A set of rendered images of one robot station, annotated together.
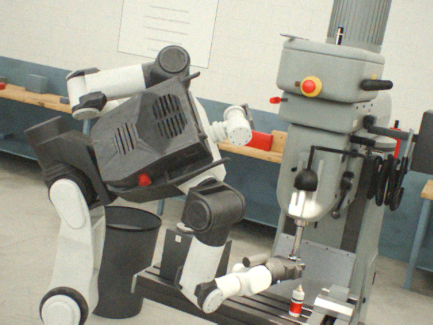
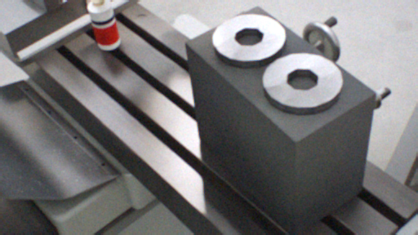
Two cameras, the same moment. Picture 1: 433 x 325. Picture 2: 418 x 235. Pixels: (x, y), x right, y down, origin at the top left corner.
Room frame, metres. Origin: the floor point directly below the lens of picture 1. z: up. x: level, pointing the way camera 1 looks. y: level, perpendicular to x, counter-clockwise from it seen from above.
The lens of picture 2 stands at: (2.65, 0.23, 1.64)
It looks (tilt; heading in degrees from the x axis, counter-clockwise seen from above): 46 degrees down; 212
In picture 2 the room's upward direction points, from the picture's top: 7 degrees counter-clockwise
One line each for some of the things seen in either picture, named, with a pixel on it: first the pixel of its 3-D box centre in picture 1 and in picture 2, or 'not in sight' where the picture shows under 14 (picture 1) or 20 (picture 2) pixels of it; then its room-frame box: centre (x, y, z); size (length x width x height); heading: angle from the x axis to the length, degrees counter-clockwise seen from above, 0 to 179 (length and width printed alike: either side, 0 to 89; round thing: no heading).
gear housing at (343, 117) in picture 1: (327, 110); not in sight; (2.06, -0.35, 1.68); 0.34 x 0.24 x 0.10; 158
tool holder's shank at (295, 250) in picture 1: (298, 241); not in sight; (2.02, -0.33, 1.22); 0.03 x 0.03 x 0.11
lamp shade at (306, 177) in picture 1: (306, 178); not in sight; (1.83, -0.29, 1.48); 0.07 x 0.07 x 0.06
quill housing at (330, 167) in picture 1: (312, 170); not in sight; (2.02, -0.34, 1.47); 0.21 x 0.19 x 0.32; 68
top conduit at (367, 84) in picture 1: (377, 84); not in sight; (1.99, -0.48, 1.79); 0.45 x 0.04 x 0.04; 158
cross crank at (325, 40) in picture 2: not in sight; (311, 50); (1.55, -0.15, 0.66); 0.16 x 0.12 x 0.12; 158
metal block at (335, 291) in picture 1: (338, 296); not in sight; (1.95, -0.50, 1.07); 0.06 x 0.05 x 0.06; 69
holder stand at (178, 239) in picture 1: (195, 256); (275, 115); (2.14, 0.01, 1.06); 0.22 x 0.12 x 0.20; 62
